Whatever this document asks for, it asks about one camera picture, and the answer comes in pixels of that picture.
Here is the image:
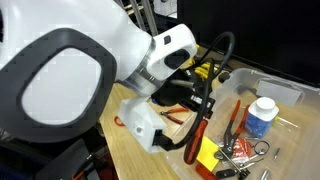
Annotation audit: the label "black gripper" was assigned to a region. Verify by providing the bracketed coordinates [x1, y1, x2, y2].
[150, 77, 215, 120]

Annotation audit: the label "orange black handled screwdriver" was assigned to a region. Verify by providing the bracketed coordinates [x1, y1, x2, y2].
[183, 118, 210, 166]

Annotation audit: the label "black cylindrical cap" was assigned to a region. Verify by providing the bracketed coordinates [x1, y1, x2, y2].
[217, 70, 231, 84]

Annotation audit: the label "yellow sticky note pad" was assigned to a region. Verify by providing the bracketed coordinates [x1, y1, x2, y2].
[195, 135, 221, 173]

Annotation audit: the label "red plastic packet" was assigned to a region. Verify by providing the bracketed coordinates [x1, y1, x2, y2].
[231, 136, 253, 160]

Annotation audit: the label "white bottle blue label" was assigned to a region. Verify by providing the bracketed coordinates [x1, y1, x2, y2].
[244, 96, 281, 140]

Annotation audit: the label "grey metal wrench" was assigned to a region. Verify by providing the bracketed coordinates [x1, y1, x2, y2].
[217, 146, 252, 180]

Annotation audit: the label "red flat tool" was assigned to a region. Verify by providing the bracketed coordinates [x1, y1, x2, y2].
[194, 162, 215, 180]

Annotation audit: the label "small black fob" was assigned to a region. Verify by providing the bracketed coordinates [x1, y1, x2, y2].
[214, 167, 238, 180]

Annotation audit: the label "grey rectangular card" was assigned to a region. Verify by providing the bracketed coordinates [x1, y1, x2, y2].
[256, 78, 303, 108]

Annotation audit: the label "small metal screw bit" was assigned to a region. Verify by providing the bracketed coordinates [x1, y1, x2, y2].
[259, 168, 270, 180]
[272, 146, 281, 161]

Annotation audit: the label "large black monitor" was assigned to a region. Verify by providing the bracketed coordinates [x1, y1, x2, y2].
[176, 0, 320, 88]

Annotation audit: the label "clear plastic storage bin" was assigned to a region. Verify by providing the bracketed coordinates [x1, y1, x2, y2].
[164, 67, 320, 180]

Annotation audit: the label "black camera cable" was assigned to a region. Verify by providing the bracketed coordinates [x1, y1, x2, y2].
[161, 31, 236, 152]

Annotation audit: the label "red handled wire cutters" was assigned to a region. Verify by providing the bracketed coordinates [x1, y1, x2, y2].
[159, 106, 190, 126]

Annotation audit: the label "orange handled pliers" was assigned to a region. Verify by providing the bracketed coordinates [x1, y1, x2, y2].
[222, 98, 251, 157]

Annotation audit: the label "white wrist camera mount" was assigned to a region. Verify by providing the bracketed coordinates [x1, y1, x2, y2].
[117, 96, 168, 155]

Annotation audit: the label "blue ring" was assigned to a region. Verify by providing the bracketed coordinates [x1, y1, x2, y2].
[252, 139, 271, 156]

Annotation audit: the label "orange handled scissors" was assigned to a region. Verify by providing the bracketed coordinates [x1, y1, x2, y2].
[113, 115, 125, 128]

